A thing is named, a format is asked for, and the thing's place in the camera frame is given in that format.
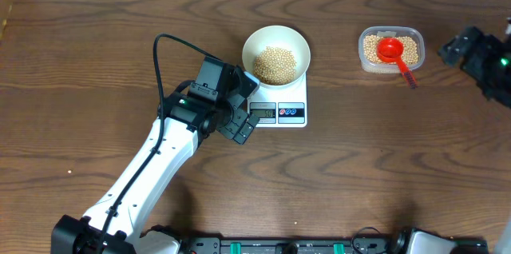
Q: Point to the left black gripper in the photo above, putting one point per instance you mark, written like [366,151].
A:
[231,128]

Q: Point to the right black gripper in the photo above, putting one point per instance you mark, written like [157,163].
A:
[485,45]

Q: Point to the red plastic measuring scoop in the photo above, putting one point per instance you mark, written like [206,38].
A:
[390,50]

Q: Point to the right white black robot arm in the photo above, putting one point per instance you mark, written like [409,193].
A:
[500,94]

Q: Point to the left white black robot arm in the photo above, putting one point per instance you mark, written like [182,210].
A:
[196,108]

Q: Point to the white digital kitchen scale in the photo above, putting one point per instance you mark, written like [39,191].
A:
[280,106]

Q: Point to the soybeans in bowl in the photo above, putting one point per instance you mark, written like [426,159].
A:
[275,66]

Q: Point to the white round bowl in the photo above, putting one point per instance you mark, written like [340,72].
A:
[277,36]

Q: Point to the clear plastic container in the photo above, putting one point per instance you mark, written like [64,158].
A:
[390,32]

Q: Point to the soybeans in container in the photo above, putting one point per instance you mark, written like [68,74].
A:
[410,49]

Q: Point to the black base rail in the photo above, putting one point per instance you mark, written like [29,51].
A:
[360,244]

